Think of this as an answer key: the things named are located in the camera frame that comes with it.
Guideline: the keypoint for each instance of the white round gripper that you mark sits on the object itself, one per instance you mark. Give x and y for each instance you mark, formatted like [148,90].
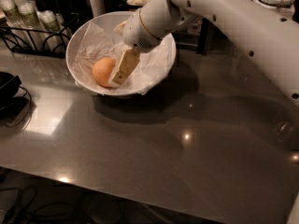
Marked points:
[135,32]

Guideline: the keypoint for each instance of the orange fruit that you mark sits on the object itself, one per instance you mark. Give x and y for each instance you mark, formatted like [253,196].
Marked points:
[102,70]

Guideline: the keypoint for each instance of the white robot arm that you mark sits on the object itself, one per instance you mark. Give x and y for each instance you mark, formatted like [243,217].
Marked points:
[268,39]

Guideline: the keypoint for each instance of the white bowl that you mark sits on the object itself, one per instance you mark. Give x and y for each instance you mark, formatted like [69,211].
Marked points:
[90,31]

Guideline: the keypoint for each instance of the white paper liner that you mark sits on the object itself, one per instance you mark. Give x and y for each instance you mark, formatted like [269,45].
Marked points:
[90,47]

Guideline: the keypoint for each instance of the white cylinder container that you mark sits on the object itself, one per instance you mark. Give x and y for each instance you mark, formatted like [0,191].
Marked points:
[98,7]

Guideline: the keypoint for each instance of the stack of paper cups right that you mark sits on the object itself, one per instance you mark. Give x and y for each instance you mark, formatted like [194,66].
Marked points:
[51,25]

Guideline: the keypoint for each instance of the stack of paper cups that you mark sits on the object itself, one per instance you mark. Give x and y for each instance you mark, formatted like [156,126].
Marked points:
[14,21]
[31,22]
[51,25]

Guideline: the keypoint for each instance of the stack of paper cups middle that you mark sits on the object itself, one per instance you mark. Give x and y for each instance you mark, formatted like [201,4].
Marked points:
[31,22]

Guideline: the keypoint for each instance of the stack of paper cups left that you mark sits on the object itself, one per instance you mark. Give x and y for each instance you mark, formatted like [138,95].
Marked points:
[14,21]

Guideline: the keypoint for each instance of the black pan on stand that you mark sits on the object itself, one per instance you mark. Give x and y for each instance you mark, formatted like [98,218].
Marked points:
[15,101]

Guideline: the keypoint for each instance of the black wire cup rack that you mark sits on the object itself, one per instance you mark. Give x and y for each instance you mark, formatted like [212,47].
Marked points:
[14,46]

